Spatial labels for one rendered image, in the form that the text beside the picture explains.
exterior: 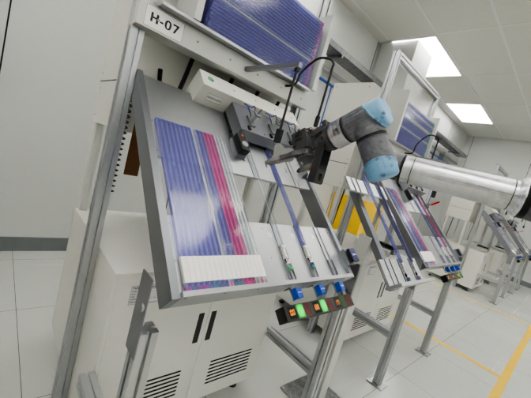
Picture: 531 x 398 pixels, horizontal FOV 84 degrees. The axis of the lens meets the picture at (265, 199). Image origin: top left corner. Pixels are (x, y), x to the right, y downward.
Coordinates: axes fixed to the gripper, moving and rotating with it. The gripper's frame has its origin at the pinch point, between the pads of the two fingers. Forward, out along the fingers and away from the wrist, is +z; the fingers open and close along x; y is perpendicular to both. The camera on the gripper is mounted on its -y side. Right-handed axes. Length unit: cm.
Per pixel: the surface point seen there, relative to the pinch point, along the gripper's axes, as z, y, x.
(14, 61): 140, 112, 63
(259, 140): 12.1, 17.6, -4.3
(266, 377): 68, -78, -45
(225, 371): 58, -66, -14
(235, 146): 12.5, 12.1, 7.2
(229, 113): 15.5, 27.3, 6.0
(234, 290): -0.3, -34.6, 23.2
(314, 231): 6.5, -17.7, -20.6
